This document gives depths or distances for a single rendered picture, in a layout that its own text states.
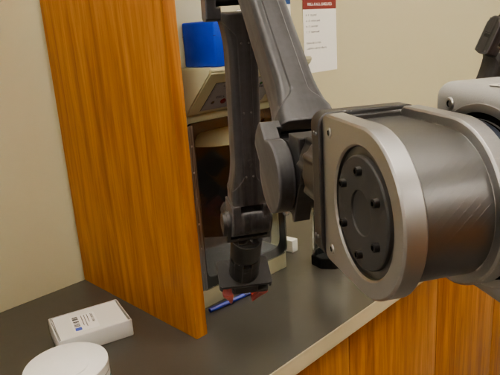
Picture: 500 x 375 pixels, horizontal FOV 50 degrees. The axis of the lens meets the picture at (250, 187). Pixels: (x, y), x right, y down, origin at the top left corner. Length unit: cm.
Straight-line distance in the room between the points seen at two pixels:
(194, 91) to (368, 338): 74
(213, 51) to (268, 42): 47
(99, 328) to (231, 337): 29
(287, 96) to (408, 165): 28
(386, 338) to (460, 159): 118
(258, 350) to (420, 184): 88
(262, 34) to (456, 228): 38
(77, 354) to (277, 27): 61
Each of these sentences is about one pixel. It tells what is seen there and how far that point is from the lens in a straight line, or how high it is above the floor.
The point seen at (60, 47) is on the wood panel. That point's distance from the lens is 141.
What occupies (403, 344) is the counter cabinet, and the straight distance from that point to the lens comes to 161.
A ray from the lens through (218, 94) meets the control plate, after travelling 116.
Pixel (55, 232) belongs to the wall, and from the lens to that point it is 156.
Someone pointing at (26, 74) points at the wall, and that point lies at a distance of 149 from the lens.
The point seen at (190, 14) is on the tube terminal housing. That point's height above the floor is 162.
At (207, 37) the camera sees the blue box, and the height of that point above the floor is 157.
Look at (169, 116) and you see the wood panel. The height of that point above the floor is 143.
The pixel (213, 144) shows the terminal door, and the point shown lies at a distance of 124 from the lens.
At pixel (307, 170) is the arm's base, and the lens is 47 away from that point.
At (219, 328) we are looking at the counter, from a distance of 126.
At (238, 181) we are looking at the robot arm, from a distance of 89.
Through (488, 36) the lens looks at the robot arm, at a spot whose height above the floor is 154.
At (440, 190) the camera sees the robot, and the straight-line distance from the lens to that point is 35.
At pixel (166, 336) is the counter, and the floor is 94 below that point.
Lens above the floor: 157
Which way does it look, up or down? 16 degrees down
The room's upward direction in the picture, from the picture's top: 4 degrees counter-clockwise
